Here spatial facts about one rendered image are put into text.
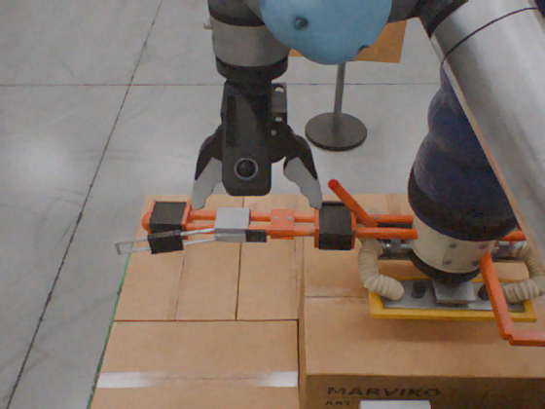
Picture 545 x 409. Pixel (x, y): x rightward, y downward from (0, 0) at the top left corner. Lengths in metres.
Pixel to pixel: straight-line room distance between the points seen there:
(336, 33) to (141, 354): 1.43
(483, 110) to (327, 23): 0.13
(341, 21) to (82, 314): 2.26
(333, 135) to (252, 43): 2.80
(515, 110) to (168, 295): 1.51
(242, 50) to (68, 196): 2.66
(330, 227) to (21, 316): 1.84
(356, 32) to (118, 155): 2.97
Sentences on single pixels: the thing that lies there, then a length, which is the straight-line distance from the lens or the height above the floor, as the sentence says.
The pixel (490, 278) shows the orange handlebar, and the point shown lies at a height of 1.19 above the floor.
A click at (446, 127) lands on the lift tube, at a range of 0.87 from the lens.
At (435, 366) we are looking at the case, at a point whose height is 0.94.
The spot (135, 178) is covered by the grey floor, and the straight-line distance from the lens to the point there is 3.07.
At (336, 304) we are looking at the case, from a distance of 1.24.
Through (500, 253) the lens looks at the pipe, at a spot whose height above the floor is 1.13.
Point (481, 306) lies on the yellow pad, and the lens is 1.15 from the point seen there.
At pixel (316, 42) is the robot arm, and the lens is 0.34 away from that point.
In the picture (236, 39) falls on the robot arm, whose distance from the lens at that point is 0.47.
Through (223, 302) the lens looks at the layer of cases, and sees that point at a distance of 1.73.
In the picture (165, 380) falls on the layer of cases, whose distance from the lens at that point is 1.61.
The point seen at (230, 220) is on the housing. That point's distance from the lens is 1.06.
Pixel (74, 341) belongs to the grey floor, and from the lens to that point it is 2.44.
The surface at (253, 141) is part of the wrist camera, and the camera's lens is 0.48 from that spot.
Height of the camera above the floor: 1.96
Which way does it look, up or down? 45 degrees down
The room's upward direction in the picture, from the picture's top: straight up
